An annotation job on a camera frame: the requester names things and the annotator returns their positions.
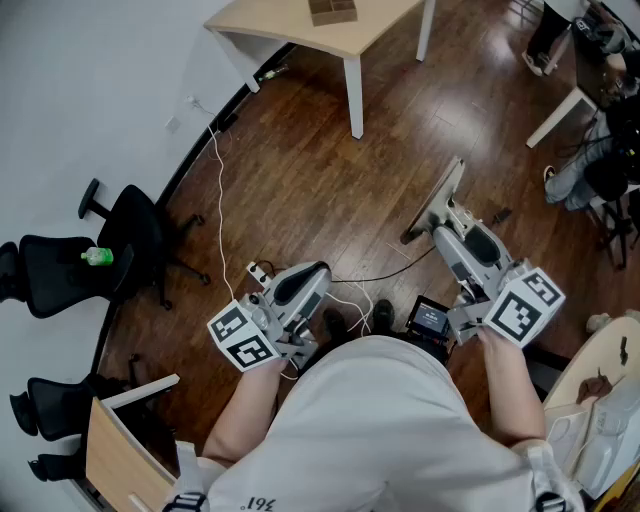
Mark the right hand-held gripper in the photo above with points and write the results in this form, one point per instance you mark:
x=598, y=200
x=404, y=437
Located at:
x=520, y=305

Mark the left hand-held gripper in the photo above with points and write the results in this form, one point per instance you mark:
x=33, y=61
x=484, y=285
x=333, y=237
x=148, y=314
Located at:
x=260, y=310

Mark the person's right forearm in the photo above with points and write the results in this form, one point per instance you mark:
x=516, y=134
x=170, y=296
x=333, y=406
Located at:
x=512, y=390

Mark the person's left forearm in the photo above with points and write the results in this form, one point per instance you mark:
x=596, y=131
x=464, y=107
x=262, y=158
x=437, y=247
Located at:
x=245, y=410

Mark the white power strip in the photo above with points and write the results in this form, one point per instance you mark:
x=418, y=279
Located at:
x=257, y=272

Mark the person's left black shoe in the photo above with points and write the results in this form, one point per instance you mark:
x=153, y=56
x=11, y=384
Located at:
x=334, y=325

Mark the person's black shoe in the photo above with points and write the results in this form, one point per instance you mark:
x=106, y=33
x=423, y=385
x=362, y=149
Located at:
x=383, y=315
x=334, y=325

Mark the black small screen device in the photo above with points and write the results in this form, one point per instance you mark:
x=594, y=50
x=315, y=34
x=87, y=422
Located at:
x=427, y=315

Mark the person's right black shoe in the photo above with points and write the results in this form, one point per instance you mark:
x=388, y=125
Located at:
x=383, y=315

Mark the white desk dark top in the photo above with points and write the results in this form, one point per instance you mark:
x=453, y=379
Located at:
x=560, y=117

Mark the person in white shirt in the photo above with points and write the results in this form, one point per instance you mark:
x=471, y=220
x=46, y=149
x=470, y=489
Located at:
x=375, y=425

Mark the black stool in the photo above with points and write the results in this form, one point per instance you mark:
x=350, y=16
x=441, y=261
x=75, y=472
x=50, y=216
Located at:
x=607, y=182

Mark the green plastic bottle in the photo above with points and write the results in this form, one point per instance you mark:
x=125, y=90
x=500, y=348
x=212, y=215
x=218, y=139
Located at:
x=97, y=256

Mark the black power adapter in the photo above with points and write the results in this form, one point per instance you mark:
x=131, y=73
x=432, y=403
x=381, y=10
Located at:
x=229, y=122

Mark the black mesh office chair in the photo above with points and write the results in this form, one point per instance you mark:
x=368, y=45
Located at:
x=55, y=275
x=60, y=407

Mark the light wood desk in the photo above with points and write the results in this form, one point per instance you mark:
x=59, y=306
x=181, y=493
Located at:
x=115, y=460

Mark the clear plastic bottle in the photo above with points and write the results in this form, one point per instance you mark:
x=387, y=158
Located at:
x=272, y=73

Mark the round light wood table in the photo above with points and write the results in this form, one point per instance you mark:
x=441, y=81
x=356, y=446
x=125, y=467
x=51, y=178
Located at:
x=600, y=345

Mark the wooden compartment organizer box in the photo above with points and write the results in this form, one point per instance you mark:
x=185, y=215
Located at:
x=332, y=12

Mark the white charger plug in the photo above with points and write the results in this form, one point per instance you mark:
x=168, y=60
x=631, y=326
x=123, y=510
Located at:
x=192, y=101

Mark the wooden table white legs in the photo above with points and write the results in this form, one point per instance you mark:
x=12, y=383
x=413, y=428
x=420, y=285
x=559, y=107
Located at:
x=300, y=30

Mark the brown cloth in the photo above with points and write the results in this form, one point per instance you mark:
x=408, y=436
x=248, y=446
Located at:
x=595, y=387

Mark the white plastic packaging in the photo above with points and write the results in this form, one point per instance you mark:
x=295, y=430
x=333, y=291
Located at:
x=615, y=440

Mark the white wall socket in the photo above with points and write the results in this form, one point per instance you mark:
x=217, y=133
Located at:
x=172, y=124

